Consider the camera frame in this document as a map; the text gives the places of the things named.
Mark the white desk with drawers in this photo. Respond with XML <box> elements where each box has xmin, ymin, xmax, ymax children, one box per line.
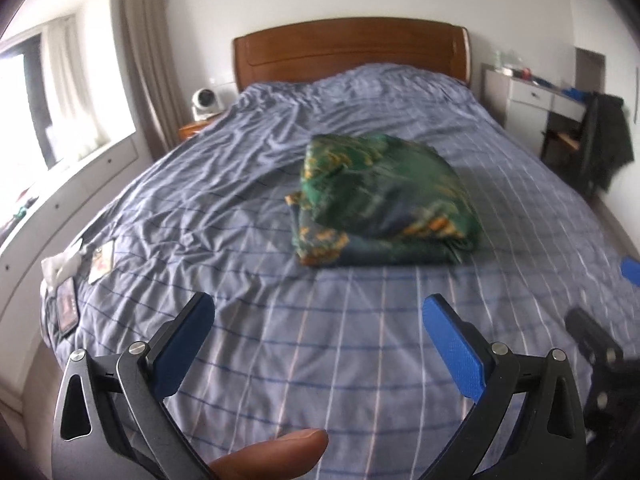
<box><xmin>480</xmin><ymin>65</ymin><xmax>586</xmax><ymax>156</ymax></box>

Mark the blue striped bed cover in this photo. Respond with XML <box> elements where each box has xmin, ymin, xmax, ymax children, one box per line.
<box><xmin>41</xmin><ymin>64</ymin><xmax>639</xmax><ymax>479</ymax></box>

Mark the beige curtain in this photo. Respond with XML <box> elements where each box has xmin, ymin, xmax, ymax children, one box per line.
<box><xmin>122</xmin><ymin>0</ymin><xmax>188</xmax><ymax>159</ymax></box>

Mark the small white fan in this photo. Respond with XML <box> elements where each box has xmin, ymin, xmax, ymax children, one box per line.
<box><xmin>191</xmin><ymin>88</ymin><xmax>222</xmax><ymax>122</ymax></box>

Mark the black jacket on chair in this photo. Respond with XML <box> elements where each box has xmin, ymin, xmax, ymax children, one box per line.
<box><xmin>574</xmin><ymin>93</ymin><xmax>634</xmax><ymax>200</ymax></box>

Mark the green floral patterned garment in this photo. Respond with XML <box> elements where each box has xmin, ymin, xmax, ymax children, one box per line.
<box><xmin>285</xmin><ymin>133</ymin><xmax>483</xmax><ymax>268</ymax></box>

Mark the white cloth on bed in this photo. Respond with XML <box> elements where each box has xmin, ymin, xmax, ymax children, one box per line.
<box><xmin>40</xmin><ymin>238</ymin><xmax>84</xmax><ymax>297</ymax></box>

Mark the small card on bed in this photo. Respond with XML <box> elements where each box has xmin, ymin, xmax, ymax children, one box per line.
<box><xmin>88</xmin><ymin>240</ymin><xmax>115</xmax><ymax>284</ymax></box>

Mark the white window sill cabinet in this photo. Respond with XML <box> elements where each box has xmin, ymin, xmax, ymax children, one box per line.
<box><xmin>1</xmin><ymin>133</ymin><xmax>152</xmax><ymax>402</ymax></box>

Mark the brown wooden headboard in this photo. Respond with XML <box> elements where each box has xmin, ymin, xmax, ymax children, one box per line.
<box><xmin>232</xmin><ymin>18</ymin><xmax>472</xmax><ymax>91</ymax></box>

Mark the wooden nightstand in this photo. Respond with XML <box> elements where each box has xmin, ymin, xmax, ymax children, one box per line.
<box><xmin>178</xmin><ymin>114</ymin><xmax>221</xmax><ymax>142</ymax></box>

